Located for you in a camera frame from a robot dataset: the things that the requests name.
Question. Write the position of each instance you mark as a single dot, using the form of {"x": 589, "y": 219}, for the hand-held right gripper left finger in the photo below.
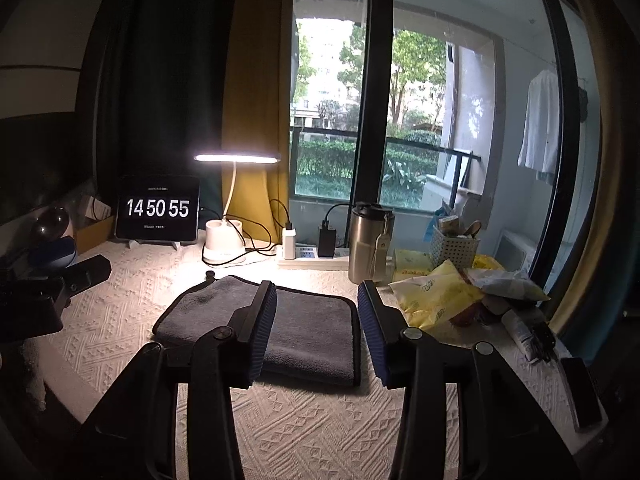
{"x": 264, "y": 331}

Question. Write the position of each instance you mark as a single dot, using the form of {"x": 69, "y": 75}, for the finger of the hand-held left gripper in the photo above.
{"x": 87, "y": 272}

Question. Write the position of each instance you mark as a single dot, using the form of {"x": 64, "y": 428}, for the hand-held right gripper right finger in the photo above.
{"x": 370, "y": 331}

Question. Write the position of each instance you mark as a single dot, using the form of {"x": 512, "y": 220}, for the grey towel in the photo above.
{"x": 310, "y": 330}

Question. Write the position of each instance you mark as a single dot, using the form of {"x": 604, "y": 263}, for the cardboard box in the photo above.
{"x": 92, "y": 232}

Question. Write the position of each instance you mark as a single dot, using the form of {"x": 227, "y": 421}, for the blue round object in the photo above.
{"x": 52, "y": 252}

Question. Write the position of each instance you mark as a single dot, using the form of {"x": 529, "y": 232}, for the white textured tablecloth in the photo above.
{"x": 125, "y": 310}

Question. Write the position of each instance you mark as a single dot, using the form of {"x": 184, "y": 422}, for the glass ball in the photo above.
{"x": 50, "y": 223}

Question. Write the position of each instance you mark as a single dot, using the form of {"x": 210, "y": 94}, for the large yellow snack bag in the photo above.
{"x": 440, "y": 292}

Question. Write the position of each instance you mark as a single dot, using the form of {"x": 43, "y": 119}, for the small yellow packet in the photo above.
{"x": 412, "y": 262}

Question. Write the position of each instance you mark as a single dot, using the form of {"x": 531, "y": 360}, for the white power strip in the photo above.
{"x": 310, "y": 259}

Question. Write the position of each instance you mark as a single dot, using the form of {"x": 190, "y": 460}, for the stainless steel tumbler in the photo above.
{"x": 362, "y": 245}

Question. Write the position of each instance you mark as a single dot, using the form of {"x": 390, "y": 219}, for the white charger plug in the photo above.
{"x": 289, "y": 244}

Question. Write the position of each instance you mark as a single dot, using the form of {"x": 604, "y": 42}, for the tablet with clock display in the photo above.
{"x": 157, "y": 208}

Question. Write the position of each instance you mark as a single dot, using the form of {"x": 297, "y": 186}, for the white desk lamp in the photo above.
{"x": 222, "y": 242}

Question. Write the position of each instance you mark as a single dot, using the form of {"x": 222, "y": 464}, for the black charger plug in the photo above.
{"x": 327, "y": 241}

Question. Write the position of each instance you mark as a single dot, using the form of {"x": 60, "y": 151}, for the white perforated basket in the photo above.
{"x": 454, "y": 251}

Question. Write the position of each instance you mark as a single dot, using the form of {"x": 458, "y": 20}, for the white plastic packet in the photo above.
{"x": 505, "y": 285}

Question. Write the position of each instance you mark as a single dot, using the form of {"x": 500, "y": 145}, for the white tube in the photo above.
{"x": 520, "y": 332}

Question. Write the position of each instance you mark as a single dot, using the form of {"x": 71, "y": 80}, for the white appliance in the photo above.
{"x": 515, "y": 252}

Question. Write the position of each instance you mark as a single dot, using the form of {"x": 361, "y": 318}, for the dark green curtain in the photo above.
{"x": 165, "y": 85}

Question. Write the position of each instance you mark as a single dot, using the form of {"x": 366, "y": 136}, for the black smartphone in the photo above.
{"x": 582, "y": 392}

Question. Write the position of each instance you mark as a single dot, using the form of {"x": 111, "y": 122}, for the yellow curtain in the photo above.
{"x": 255, "y": 85}

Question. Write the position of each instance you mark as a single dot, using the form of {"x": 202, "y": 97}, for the white hanging shirt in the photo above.
{"x": 540, "y": 120}

